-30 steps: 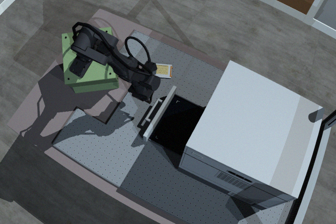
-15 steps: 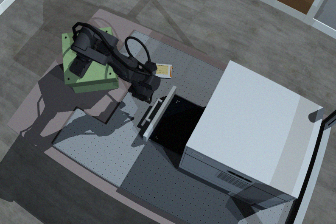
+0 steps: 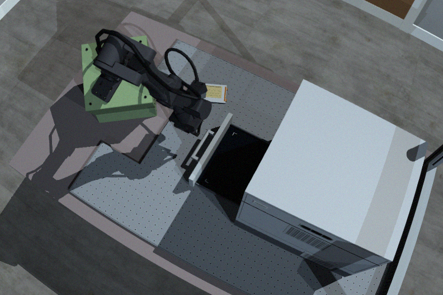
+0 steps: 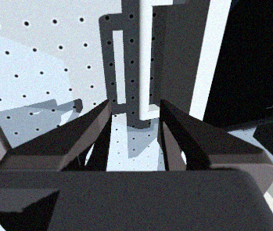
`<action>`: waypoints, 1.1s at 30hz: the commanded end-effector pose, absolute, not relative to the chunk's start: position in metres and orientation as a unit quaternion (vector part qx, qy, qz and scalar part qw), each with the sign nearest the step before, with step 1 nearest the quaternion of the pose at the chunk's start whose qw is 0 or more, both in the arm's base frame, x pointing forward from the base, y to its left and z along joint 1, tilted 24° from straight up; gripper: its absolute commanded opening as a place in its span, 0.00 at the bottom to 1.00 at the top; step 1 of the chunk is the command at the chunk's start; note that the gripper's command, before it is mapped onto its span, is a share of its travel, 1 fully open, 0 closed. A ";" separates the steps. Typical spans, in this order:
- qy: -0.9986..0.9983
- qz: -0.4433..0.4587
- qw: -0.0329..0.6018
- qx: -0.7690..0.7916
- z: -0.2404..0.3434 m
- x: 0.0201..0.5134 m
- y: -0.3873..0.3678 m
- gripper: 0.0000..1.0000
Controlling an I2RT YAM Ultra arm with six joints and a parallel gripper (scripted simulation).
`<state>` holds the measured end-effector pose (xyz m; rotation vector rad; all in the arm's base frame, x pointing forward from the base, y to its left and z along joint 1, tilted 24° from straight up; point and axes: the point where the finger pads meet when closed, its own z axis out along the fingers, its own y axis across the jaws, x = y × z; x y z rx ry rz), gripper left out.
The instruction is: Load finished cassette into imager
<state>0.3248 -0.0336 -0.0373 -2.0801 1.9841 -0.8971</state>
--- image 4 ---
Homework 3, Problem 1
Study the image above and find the white box-shaped imager with drawer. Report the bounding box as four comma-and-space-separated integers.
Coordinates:
137, 0, 273, 155

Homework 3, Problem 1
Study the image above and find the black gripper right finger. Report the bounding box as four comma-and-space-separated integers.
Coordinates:
160, 99, 273, 195

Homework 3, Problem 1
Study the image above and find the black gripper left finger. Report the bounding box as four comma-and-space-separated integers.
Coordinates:
0, 99, 112, 171

